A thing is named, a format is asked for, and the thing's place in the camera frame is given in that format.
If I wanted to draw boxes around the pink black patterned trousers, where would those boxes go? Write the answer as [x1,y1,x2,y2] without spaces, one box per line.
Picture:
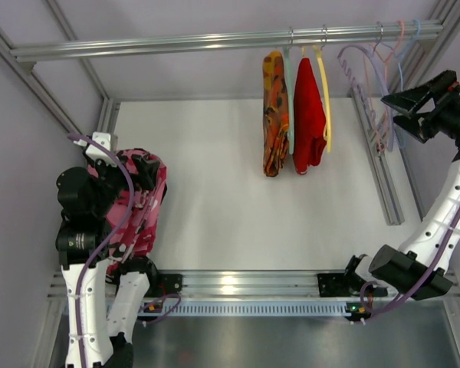
[107,149,167,281]

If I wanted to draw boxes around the lilac plastic hanger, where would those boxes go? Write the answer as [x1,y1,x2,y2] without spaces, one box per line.
[337,23,395,153]

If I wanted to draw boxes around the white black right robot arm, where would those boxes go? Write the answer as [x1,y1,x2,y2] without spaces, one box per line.
[344,70,460,301]

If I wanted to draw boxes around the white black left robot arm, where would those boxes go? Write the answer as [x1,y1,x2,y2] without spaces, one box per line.
[56,149,167,367]

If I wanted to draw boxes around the yellow hanger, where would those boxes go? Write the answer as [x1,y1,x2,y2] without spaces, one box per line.
[310,45,333,153]

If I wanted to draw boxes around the red trousers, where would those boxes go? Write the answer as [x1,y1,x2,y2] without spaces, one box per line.
[293,57,327,175]

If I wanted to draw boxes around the mint green hanger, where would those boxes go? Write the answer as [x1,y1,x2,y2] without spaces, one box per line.
[283,47,294,155]

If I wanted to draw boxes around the orange yellow patterned trousers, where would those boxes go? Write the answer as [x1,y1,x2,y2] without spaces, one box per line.
[262,51,290,177]

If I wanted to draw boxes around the blue wire hanger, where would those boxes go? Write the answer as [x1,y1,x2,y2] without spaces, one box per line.
[380,19,422,152]

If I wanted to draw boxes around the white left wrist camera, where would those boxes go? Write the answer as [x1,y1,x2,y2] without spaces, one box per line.
[67,131,118,162]

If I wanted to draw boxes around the pink wire hanger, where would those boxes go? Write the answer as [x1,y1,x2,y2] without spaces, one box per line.
[366,21,405,153]

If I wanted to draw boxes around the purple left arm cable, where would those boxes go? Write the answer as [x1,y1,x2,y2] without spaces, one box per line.
[67,133,183,368]

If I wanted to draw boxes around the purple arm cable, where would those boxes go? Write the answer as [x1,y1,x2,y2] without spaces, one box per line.
[358,179,460,325]
[67,133,183,368]

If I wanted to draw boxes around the aluminium hanging rail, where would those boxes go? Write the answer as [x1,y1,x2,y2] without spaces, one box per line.
[11,20,443,62]

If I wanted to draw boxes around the aluminium left frame post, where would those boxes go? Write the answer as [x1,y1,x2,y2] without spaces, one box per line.
[0,7,118,154]

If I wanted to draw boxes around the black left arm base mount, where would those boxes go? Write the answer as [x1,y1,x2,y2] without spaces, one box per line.
[153,272,183,297]

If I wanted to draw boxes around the aluminium front rail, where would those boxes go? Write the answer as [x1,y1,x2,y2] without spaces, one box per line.
[45,268,460,302]

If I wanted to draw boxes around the white slotted cable duct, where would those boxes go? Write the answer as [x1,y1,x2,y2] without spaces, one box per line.
[136,300,356,317]

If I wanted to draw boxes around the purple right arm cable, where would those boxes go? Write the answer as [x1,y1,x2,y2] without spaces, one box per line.
[358,179,460,325]

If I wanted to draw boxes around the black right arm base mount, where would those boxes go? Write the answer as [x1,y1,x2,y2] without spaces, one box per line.
[317,272,366,297]

